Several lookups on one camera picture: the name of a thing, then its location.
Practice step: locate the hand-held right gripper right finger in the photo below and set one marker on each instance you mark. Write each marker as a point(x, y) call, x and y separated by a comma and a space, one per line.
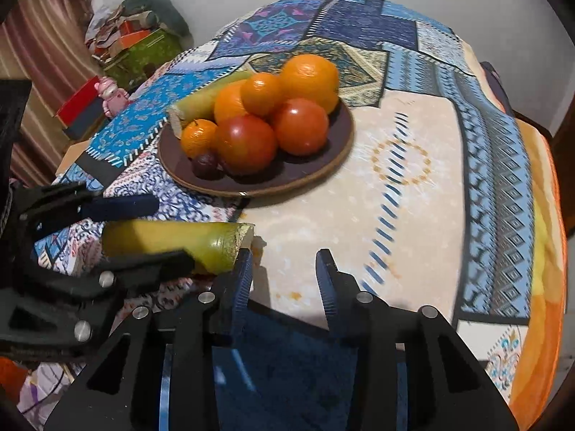
point(325, 288)

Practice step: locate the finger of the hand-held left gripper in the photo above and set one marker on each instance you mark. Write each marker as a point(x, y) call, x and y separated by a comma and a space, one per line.
point(128, 206)
point(152, 265)

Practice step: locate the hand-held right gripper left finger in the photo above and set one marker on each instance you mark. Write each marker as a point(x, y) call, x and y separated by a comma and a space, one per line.
point(238, 283)

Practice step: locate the sugarcane piece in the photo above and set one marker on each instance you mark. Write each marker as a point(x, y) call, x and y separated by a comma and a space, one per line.
point(179, 240)
point(202, 98)

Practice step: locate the dark red date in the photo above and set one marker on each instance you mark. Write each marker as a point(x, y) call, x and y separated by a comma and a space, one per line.
point(205, 165)

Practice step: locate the small mandarin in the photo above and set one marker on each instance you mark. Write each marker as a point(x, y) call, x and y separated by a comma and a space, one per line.
point(197, 138)
point(261, 93)

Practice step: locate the purple-brown plate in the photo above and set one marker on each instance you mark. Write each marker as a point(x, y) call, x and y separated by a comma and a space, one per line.
point(310, 167)

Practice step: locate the red tomato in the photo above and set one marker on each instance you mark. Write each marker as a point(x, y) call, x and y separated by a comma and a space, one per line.
point(301, 126)
point(246, 144)

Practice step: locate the large orange with sticker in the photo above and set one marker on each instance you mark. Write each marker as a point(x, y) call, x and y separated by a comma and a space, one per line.
point(310, 77)

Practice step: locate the black box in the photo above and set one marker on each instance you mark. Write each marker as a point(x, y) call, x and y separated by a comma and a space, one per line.
point(85, 125)

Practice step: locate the pink plush toy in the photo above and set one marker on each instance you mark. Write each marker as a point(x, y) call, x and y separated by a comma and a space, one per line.
point(112, 96)

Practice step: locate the red box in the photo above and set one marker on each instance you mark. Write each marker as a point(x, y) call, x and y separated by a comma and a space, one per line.
point(78, 101)

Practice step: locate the patchwork tablecloth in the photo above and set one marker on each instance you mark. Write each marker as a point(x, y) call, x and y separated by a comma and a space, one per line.
point(404, 188)

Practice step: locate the green box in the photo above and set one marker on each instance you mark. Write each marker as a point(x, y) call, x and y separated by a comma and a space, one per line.
point(143, 58)

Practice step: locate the orange box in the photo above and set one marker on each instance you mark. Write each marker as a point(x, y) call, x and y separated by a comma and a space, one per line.
point(134, 36)

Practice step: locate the pile of papers and bags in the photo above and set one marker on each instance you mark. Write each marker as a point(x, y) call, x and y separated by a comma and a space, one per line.
point(105, 31)

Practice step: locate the striped brown curtain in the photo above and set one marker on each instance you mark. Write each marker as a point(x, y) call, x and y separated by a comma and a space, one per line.
point(40, 45)

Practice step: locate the grey long pillow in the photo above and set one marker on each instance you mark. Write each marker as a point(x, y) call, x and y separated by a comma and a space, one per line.
point(161, 9)

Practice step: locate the orange blanket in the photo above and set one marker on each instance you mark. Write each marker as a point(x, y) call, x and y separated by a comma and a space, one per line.
point(546, 256)

